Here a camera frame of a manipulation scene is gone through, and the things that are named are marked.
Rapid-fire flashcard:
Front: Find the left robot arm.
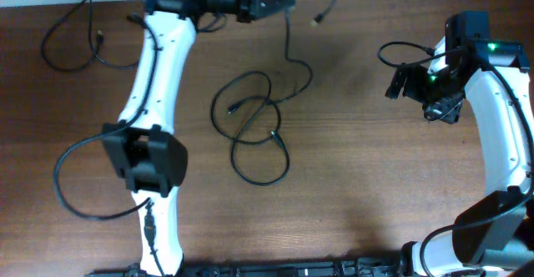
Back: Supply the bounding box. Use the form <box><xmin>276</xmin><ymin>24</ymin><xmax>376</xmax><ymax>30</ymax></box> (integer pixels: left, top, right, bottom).
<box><xmin>103</xmin><ymin>0</ymin><xmax>295</xmax><ymax>276</ymax></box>

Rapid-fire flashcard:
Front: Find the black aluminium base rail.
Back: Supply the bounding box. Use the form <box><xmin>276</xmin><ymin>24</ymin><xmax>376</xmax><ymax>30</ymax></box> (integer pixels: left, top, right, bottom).
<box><xmin>85</xmin><ymin>258</ymin><xmax>401</xmax><ymax>277</ymax></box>

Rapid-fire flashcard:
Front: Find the black cable gold plug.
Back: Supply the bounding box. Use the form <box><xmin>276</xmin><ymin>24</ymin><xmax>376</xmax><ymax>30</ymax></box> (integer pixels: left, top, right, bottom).
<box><xmin>40</xmin><ymin>0</ymin><xmax>139</xmax><ymax>73</ymax></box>

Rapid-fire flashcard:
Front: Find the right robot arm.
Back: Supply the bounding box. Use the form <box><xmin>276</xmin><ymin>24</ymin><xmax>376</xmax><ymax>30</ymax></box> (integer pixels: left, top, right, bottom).
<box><xmin>385</xmin><ymin>11</ymin><xmax>533</xmax><ymax>276</ymax></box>

